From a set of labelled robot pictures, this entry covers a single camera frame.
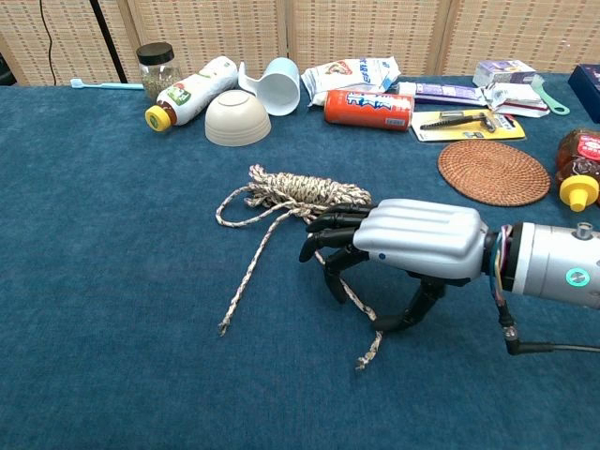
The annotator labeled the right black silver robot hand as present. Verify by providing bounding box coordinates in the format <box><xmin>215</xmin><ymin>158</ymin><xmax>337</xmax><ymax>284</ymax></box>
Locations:
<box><xmin>298</xmin><ymin>198</ymin><xmax>491</xmax><ymax>334</ymax></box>

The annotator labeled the braided beige rope bundle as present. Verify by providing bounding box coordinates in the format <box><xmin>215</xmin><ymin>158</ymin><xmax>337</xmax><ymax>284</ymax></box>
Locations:
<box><xmin>215</xmin><ymin>163</ymin><xmax>385</xmax><ymax>371</ymax></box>

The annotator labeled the round woven rattan coaster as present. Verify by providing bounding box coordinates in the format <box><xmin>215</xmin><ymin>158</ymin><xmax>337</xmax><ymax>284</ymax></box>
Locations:
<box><xmin>437</xmin><ymin>140</ymin><xmax>552</xmax><ymax>207</ymax></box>

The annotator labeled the razor in yellow blister pack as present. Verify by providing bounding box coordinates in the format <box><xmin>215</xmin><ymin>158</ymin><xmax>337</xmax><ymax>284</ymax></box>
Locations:
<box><xmin>410</xmin><ymin>109</ymin><xmax>527</xmax><ymax>143</ymax></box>

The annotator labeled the orange drink can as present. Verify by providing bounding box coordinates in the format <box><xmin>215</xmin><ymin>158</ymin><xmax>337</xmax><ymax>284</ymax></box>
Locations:
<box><xmin>323</xmin><ymin>89</ymin><xmax>416</xmax><ymax>133</ymax></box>

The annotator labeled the purple white toothpaste tube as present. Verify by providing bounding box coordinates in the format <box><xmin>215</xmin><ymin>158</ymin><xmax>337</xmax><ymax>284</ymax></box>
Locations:
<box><xmin>396</xmin><ymin>81</ymin><xmax>488</xmax><ymax>107</ymax></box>

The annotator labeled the white wipes packet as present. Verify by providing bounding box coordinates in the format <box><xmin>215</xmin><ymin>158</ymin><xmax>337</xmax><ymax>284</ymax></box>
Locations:
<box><xmin>482</xmin><ymin>82</ymin><xmax>550</xmax><ymax>118</ymax></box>

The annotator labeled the honey bottle yellow cap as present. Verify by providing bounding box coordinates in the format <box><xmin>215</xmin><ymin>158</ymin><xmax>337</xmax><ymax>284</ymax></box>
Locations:
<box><xmin>554</xmin><ymin>128</ymin><xmax>600</xmax><ymax>213</ymax></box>

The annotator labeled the white snack bag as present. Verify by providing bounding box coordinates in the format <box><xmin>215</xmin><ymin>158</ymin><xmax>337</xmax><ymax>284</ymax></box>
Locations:
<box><xmin>300</xmin><ymin>56</ymin><xmax>402</xmax><ymax>108</ymax></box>

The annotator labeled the small purple white carton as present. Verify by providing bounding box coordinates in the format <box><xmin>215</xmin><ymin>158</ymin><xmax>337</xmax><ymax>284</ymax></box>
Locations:
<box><xmin>472</xmin><ymin>59</ymin><xmax>538</xmax><ymax>88</ymax></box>

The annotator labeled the green plastic brush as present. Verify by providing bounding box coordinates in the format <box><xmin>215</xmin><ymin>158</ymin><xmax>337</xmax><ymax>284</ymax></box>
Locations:
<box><xmin>529</xmin><ymin>73</ymin><xmax>572</xmax><ymax>116</ymax></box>

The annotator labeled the beige bowl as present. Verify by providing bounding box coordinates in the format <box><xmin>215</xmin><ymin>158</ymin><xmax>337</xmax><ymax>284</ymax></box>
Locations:
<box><xmin>204</xmin><ymin>89</ymin><xmax>273</xmax><ymax>147</ymax></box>

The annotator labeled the dark blue printed box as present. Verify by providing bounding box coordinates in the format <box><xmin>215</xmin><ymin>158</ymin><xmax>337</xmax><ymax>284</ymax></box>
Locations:
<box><xmin>567</xmin><ymin>64</ymin><xmax>600</xmax><ymax>112</ymax></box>

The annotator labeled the bamboo folding screen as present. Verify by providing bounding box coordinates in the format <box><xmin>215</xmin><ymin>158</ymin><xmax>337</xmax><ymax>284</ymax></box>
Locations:
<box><xmin>0</xmin><ymin>0</ymin><xmax>600</xmax><ymax>88</ymax></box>

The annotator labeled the white drink bottle yellow cap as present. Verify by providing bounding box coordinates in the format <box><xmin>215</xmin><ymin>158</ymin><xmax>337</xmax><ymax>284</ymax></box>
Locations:
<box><xmin>144</xmin><ymin>55</ymin><xmax>239</xmax><ymax>134</ymax></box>

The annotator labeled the blue carpet table cloth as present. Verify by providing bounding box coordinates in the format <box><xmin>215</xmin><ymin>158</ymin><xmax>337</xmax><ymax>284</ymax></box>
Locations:
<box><xmin>0</xmin><ymin>72</ymin><xmax>600</xmax><ymax>450</ymax></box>

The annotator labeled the glass jar black lid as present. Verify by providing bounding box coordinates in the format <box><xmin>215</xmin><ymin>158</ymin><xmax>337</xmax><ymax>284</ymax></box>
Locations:
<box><xmin>136</xmin><ymin>41</ymin><xmax>183</xmax><ymax>102</ymax></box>

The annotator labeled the light blue toothbrush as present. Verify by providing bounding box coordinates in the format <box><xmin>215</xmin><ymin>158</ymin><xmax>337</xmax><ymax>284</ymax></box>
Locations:
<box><xmin>69</xmin><ymin>78</ymin><xmax>145</xmax><ymax>91</ymax></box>

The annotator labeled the black stand pole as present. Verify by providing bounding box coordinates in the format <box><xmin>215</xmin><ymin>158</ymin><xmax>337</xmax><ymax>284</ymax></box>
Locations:
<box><xmin>88</xmin><ymin>0</ymin><xmax>128</xmax><ymax>84</ymax></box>

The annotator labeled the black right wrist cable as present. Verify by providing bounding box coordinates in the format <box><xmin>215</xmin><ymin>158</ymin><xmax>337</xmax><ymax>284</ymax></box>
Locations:
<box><xmin>495</xmin><ymin>299</ymin><xmax>600</xmax><ymax>357</ymax></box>

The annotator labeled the light blue handled cup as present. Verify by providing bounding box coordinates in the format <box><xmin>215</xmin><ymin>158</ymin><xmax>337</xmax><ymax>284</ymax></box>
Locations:
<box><xmin>237</xmin><ymin>56</ymin><xmax>301</xmax><ymax>117</ymax></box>

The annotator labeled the thin black hanging cable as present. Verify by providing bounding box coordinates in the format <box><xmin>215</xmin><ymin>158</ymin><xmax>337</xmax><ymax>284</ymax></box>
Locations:
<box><xmin>38</xmin><ymin>0</ymin><xmax>58</xmax><ymax>85</ymax></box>

